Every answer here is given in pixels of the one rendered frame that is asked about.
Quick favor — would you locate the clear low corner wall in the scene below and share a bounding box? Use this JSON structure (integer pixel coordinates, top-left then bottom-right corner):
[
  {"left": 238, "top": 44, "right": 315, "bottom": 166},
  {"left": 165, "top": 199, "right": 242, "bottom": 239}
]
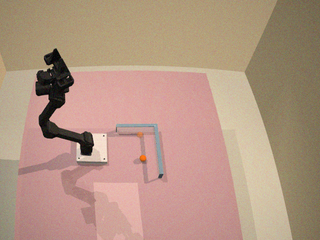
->
[{"left": 116, "top": 127, "right": 160, "bottom": 177}]

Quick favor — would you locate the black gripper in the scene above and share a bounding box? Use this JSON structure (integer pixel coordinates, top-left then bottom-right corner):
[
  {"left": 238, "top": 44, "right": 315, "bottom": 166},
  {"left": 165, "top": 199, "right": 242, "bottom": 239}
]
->
[{"left": 44, "top": 48, "right": 74, "bottom": 90}]

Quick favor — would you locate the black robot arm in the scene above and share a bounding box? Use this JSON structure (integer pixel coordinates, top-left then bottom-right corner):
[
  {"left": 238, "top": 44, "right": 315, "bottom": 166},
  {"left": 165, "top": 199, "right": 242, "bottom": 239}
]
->
[{"left": 35, "top": 68, "right": 94, "bottom": 156}]

